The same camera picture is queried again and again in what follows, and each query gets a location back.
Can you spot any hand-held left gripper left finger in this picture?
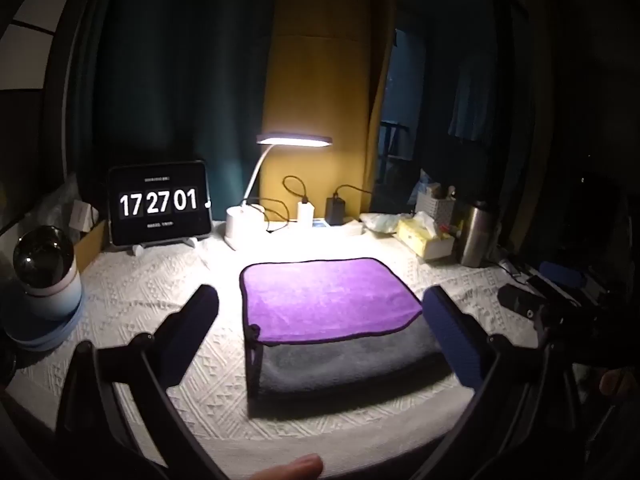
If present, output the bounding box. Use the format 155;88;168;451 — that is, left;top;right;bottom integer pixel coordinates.
55;284;236;480

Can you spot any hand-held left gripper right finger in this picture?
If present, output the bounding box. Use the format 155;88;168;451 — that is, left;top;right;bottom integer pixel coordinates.
414;285;568;480

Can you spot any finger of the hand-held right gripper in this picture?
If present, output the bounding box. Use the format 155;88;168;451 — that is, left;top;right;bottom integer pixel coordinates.
539;261;587;287
498;283;547;319

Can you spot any grey towel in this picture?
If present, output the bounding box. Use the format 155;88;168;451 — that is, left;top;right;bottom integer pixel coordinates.
245;321;453;418

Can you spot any purple towel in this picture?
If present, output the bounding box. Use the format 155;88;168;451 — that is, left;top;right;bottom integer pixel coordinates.
239;257;425;347

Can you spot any person's right hand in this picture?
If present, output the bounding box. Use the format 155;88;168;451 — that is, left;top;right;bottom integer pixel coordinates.
599;367;640;399

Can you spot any person's left hand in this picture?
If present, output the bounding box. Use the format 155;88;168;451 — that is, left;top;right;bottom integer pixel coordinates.
246;453;325;480

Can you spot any white patterned tablecloth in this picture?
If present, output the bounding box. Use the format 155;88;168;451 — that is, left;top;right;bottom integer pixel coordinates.
4;229;556;463

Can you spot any stainless steel bottle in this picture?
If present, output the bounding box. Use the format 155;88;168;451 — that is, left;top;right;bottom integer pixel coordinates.
459;200;497;268

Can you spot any white tablet stand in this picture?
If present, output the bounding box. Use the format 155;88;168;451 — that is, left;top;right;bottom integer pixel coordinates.
126;236;202;257

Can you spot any yellow tissue box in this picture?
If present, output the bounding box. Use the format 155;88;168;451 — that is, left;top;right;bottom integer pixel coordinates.
394;211;457;262

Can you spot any white desk lamp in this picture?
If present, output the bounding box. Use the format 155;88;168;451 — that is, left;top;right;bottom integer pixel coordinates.
223;132;335;252

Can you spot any white woven basket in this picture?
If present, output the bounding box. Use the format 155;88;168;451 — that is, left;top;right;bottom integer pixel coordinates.
415;186;459;227

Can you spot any black tablet with clock display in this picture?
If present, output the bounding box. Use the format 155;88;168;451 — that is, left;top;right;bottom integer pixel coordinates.
107;160;214;247

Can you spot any brown cardboard box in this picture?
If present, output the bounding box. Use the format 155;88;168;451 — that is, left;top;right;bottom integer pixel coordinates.
69;219;110;272

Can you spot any crumpled white plastic bag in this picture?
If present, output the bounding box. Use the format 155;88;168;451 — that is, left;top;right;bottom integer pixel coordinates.
359;212;402;234

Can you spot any white power strip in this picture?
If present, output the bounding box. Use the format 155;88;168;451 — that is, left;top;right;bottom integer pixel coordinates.
311;216;364;237

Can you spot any round globe-top device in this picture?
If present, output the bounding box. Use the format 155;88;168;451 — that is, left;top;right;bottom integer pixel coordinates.
4;225;87;354

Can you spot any small white box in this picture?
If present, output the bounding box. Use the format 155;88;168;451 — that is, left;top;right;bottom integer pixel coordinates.
69;199;102;234

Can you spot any black charger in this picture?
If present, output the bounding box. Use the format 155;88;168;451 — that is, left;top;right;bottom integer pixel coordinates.
325;197;346;227

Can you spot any hanging blue garment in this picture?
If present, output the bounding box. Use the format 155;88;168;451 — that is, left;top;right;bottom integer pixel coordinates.
446;57;502;142

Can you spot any dark green curtain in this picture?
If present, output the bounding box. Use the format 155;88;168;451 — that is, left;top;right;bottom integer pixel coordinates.
62;0;282;222

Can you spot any black lamp cable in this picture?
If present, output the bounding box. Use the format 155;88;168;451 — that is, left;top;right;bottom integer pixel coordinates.
259;197;292;235

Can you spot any black charger cable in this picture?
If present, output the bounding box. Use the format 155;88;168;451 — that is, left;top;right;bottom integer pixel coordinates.
333;183;374;202
282;175;309;206

